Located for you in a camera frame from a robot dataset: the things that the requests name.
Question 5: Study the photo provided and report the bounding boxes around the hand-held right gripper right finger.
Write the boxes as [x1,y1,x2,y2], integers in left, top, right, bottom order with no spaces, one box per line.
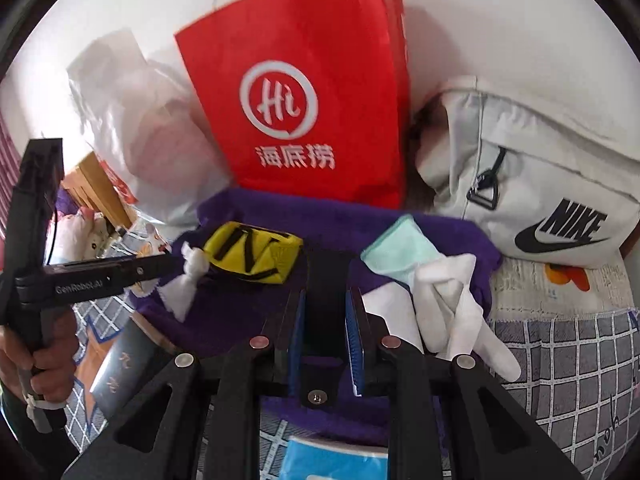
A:
[345,287,596,480]

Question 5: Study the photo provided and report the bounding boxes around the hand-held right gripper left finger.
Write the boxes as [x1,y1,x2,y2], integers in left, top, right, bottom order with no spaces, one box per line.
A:
[62,290,308,480]

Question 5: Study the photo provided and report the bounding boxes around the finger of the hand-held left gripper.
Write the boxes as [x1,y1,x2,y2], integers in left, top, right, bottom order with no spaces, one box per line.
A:
[124,251,188,290]

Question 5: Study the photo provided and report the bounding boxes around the white knotted cloth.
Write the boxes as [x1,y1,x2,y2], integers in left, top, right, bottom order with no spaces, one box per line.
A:
[162,242,211,322]

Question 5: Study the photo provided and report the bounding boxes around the black strip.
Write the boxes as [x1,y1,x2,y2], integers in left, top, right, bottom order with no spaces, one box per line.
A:
[306,249,351,358]

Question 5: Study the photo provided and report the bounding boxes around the purple fabric storage tray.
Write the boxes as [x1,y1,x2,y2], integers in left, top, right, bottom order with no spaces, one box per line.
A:
[127,187,503,448]

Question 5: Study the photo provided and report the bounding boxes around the yellow pouch with black stripes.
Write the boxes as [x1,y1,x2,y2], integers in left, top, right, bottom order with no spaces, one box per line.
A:
[202,221,304,286]

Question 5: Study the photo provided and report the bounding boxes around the light green cloth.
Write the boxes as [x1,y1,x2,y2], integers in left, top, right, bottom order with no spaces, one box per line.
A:
[360,215,441,276]

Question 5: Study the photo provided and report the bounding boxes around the white cotton gloves pair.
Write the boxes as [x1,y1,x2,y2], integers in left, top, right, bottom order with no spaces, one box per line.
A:
[415,254,522,382]

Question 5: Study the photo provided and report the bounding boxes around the blue tissue pack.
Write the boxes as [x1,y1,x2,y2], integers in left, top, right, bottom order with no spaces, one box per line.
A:
[282,437,391,480]

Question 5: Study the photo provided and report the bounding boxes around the person's left hand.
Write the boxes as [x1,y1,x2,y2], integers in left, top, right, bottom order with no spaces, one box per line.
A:
[0,307,78,403]

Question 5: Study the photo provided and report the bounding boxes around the wooden headboard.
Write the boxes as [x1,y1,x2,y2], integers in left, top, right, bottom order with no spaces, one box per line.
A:
[62,152,138,231]

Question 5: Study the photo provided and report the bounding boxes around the striped maroon curtain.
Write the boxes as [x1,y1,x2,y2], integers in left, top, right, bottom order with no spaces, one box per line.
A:
[0,112,22,203]

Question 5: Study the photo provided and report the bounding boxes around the dark tea tin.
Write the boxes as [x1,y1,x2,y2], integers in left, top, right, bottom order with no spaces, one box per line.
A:
[87,317,176,418]

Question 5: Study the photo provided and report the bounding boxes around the white plastic shopping bag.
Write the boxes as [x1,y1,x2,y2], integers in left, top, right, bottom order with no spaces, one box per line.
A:
[65,27,233,226]

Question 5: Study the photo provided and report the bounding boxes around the grey plaid blanket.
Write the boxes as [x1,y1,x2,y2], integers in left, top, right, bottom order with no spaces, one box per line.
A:
[60,210,640,480]

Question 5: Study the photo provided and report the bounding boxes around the red paper bag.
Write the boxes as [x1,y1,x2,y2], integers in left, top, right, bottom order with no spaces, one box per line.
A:
[174,0,413,209]

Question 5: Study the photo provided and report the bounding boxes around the grey waist bag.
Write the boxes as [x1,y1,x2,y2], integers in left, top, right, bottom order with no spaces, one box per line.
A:
[412,76,640,268]

